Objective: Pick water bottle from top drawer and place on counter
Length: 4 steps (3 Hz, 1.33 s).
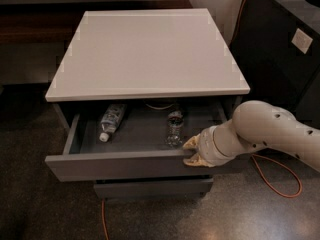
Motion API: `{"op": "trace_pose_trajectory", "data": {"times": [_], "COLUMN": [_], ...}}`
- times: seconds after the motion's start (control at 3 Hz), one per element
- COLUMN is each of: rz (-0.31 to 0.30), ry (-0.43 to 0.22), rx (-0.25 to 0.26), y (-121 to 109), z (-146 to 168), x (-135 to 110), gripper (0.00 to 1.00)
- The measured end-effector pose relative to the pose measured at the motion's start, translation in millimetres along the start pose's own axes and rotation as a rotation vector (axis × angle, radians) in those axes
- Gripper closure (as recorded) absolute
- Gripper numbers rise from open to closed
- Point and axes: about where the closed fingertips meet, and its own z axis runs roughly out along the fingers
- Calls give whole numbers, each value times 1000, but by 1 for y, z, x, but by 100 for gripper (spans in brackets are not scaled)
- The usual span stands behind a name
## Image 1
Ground round beige plate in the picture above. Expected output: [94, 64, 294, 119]
[144, 102, 174, 110]

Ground grey drawer cabinet frame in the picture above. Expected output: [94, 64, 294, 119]
[54, 97, 226, 186]

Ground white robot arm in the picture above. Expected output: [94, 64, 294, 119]
[183, 100, 320, 171]

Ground clear plastic water bottle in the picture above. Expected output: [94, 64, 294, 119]
[166, 110, 184, 147]

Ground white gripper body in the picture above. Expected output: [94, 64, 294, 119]
[198, 126, 232, 167]

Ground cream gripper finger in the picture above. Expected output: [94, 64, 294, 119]
[183, 153, 213, 168]
[183, 135, 200, 150]

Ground white wall outlet plate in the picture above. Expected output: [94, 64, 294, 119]
[291, 28, 313, 54]

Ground grey bottom drawer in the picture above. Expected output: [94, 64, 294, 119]
[94, 175, 213, 199]

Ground grey drawer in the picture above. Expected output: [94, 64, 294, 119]
[45, 100, 249, 182]
[94, 175, 213, 199]

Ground orange power cable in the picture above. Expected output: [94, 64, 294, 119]
[101, 0, 320, 240]

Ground dark counter cabinet right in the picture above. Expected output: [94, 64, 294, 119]
[230, 0, 320, 128]

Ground labelled plastic water bottle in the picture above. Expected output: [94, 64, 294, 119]
[99, 103, 127, 142]

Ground grey top drawer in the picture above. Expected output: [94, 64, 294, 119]
[45, 100, 249, 182]

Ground white cabinet countertop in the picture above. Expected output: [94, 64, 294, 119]
[46, 9, 250, 102]

